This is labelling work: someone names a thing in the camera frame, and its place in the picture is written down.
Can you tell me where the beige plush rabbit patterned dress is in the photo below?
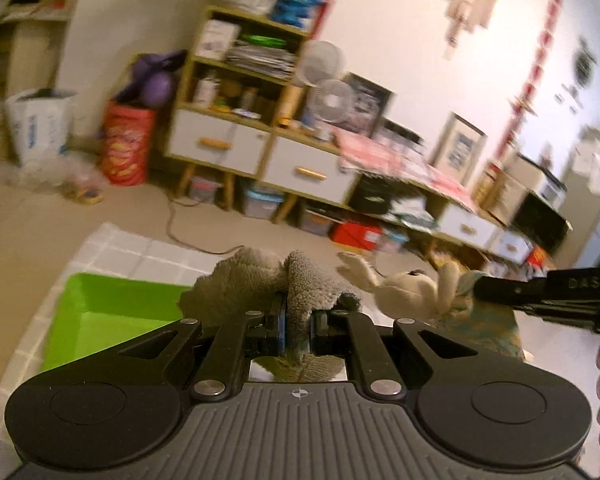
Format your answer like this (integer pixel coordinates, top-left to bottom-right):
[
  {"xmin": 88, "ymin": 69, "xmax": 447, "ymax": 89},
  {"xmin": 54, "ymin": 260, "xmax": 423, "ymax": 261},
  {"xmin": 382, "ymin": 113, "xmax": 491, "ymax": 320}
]
[{"xmin": 339, "ymin": 252, "xmax": 526, "ymax": 361}]

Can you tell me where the black microwave oven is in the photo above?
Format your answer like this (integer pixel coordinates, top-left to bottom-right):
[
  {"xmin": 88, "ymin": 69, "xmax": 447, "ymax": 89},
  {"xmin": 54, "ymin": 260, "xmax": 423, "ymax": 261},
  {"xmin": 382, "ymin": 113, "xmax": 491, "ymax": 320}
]
[{"xmin": 483, "ymin": 165, "xmax": 571, "ymax": 256}]

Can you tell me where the red storage box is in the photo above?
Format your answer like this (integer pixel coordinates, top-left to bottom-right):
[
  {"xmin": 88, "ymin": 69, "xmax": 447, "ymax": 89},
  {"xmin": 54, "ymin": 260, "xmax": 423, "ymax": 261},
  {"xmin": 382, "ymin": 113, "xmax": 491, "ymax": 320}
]
[{"xmin": 329, "ymin": 221, "xmax": 382, "ymax": 252}]

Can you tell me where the long low wooden tv bench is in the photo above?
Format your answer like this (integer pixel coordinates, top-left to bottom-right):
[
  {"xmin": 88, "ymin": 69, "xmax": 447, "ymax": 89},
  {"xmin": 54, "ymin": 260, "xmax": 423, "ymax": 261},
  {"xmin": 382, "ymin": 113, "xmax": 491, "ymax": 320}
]
[{"xmin": 346, "ymin": 172, "xmax": 534, "ymax": 266}]

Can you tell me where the green plastic bin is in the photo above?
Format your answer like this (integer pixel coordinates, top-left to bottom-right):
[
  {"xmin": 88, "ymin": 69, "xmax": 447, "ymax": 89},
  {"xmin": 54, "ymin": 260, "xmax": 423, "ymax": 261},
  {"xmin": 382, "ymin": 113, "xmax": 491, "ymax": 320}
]
[{"xmin": 41, "ymin": 273, "xmax": 187, "ymax": 372}]

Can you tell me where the grey checkered cloth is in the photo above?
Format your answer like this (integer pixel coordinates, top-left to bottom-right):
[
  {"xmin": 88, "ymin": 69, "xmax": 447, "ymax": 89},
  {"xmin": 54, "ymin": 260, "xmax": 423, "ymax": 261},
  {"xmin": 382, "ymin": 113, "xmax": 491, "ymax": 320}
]
[{"xmin": 0, "ymin": 223, "xmax": 223, "ymax": 479}]

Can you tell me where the low wooden drawer cabinet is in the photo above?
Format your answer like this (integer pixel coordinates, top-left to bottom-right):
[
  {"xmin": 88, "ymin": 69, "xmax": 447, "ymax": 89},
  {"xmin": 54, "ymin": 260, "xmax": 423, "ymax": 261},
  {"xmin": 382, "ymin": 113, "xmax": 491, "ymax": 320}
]
[{"xmin": 256, "ymin": 130, "xmax": 358, "ymax": 224}]

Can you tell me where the pink checkered cloth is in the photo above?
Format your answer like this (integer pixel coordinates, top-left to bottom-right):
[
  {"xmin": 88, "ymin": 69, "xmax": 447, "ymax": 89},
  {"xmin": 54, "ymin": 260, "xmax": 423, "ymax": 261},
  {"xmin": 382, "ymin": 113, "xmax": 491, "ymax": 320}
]
[{"xmin": 332, "ymin": 127, "xmax": 478, "ymax": 212}]

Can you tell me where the framed cartoon drawing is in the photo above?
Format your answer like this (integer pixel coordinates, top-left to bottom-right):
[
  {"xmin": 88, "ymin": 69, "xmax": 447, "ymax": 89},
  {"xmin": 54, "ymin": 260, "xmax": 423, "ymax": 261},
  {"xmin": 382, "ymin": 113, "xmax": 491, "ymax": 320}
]
[{"xmin": 430, "ymin": 113, "xmax": 488, "ymax": 185}]

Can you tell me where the white desk fan lower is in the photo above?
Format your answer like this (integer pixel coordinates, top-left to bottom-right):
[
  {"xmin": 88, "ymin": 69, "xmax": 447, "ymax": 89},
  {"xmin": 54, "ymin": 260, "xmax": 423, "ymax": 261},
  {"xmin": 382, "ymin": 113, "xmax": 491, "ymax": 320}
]
[{"xmin": 308, "ymin": 78, "xmax": 354, "ymax": 129}]

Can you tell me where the white desk fan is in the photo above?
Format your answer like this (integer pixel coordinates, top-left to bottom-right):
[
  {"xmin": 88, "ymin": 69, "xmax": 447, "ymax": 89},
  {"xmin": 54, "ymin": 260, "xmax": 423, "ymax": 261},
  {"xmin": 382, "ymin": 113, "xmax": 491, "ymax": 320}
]
[
  {"xmin": 308, "ymin": 78, "xmax": 354, "ymax": 129},
  {"xmin": 294, "ymin": 40, "xmax": 344, "ymax": 87}
]

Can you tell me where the dark framed cat picture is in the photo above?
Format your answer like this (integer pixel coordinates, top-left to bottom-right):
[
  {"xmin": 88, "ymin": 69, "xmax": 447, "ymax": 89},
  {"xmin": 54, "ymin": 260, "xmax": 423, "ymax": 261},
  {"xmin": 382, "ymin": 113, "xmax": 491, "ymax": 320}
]
[{"xmin": 336, "ymin": 73, "xmax": 393, "ymax": 138}]

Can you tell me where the red snack bucket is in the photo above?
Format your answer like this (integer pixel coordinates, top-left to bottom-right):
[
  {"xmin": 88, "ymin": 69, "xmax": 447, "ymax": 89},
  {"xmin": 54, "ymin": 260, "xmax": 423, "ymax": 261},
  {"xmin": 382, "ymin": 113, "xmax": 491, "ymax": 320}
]
[{"xmin": 100, "ymin": 101, "xmax": 156, "ymax": 186}]

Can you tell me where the tall wooden shelf cabinet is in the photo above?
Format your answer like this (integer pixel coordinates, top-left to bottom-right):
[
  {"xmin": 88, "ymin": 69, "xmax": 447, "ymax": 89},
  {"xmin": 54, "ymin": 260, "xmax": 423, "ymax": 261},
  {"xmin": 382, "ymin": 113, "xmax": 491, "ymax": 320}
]
[{"xmin": 163, "ymin": 4, "xmax": 308, "ymax": 210}]

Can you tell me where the purple plush toy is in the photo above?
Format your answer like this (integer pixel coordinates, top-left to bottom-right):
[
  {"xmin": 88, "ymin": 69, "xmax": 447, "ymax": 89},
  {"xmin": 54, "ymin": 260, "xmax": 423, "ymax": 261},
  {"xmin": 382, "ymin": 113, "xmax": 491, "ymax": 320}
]
[{"xmin": 112, "ymin": 50, "xmax": 187, "ymax": 110}]

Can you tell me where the white desk fan upper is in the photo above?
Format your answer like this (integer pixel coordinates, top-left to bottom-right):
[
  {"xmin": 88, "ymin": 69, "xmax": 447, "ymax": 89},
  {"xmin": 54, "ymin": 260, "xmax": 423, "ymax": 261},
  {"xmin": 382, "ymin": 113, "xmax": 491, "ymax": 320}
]
[{"xmin": 294, "ymin": 40, "xmax": 344, "ymax": 87}]

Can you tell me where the blue plush toy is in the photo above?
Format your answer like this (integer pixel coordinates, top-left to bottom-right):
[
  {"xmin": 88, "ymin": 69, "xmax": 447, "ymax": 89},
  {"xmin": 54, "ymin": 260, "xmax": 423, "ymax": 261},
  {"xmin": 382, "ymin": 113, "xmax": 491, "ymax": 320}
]
[{"xmin": 270, "ymin": 0, "xmax": 324, "ymax": 29}]

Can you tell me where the black cable on floor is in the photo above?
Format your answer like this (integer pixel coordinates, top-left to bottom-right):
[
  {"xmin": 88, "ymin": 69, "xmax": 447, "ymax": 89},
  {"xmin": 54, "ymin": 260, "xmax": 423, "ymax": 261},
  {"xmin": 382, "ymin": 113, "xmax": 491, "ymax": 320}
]
[{"xmin": 163, "ymin": 194, "xmax": 246, "ymax": 256}]

